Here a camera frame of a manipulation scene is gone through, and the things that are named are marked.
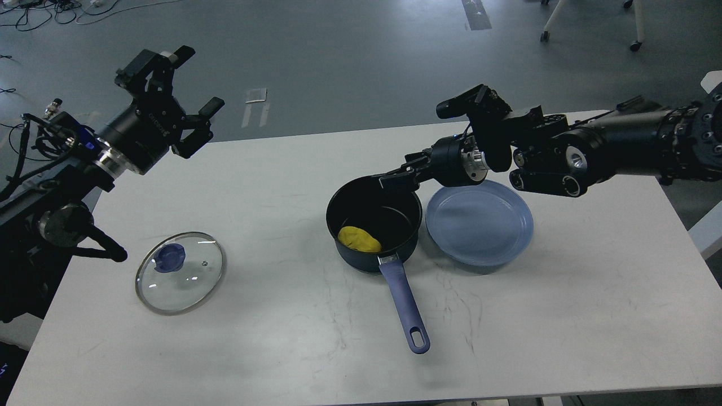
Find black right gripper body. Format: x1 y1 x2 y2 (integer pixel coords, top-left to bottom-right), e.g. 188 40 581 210
420 135 480 187

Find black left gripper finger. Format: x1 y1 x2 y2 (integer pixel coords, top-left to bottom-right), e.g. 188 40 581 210
115 46 196 108
171 97 225 159

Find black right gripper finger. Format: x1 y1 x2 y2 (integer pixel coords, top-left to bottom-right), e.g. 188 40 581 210
404 150 432 170
379 166 434 190

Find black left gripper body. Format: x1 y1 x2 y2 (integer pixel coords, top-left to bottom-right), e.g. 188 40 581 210
97 93 186 175

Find yellow potato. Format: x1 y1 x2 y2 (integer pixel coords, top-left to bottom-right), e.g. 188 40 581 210
337 226 382 253

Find glass lid blue knob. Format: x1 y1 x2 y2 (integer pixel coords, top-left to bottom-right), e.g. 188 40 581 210
135 231 227 315

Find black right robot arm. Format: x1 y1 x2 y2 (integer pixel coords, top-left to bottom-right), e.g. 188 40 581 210
377 84 721 197

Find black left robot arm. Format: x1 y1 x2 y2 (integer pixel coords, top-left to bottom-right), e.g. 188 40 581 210
1 46 224 323

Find dark blue saucepan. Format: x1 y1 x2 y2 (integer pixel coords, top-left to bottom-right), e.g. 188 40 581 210
325 176 431 354

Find blue plate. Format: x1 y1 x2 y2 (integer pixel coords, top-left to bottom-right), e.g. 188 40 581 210
425 180 534 267

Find white chair base with casters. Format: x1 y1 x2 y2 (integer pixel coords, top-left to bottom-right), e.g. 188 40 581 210
540 0 645 52

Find black cable on floor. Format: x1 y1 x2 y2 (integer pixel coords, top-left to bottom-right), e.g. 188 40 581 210
0 122 26 148

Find tangled cables on floor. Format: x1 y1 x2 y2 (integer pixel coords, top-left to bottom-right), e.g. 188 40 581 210
0 0 187 33

